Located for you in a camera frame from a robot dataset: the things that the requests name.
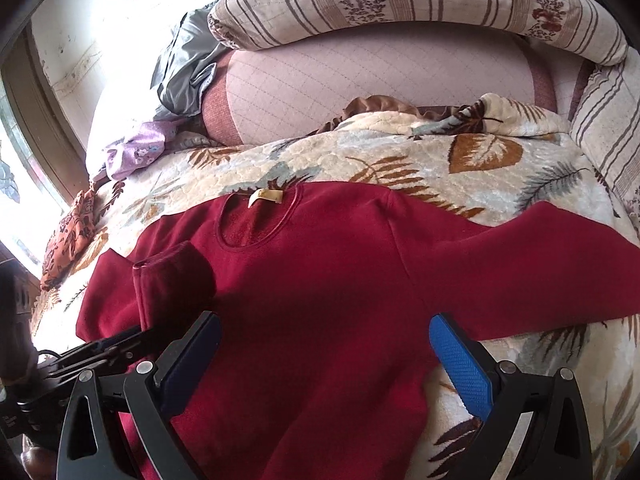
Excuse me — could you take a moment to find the purple floral cloth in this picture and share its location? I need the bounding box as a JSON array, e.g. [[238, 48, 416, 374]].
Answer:
[[102, 117, 177, 182]]

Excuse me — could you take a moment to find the red sweater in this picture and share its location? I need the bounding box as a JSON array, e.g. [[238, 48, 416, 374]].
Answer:
[[75, 182, 640, 480]]

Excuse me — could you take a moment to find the white pillow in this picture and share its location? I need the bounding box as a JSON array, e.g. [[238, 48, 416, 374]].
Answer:
[[85, 62, 168, 181]]

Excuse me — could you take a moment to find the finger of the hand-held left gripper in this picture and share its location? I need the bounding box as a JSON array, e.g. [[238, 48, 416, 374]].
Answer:
[[36, 341, 153, 373], [59, 324, 147, 359]]

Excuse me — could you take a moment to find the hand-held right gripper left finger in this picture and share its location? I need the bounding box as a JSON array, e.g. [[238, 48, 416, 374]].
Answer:
[[56, 310, 223, 480]]

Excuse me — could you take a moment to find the leaf print blanket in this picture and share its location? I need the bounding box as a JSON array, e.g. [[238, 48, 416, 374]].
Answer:
[[30, 95, 640, 480]]

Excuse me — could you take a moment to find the orange floral cloth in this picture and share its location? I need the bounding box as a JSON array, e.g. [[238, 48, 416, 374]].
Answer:
[[40, 189, 109, 292]]

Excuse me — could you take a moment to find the stained glass window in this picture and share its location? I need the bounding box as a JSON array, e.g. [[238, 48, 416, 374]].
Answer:
[[0, 25, 92, 267]]

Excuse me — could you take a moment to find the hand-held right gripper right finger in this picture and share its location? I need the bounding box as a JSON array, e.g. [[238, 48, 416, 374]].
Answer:
[[429, 313, 593, 480]]

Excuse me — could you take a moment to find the pink quilted mattress cover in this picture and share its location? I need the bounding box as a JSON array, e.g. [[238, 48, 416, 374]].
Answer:
[[202, 22, 601, 147]]

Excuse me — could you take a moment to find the person's left hand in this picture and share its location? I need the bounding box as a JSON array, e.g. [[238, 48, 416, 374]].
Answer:
[[22, 447, 56, 480]]

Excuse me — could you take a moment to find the grey cloth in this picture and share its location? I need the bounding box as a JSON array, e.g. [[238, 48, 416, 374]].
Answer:
[[152, 10, 236, 122]]

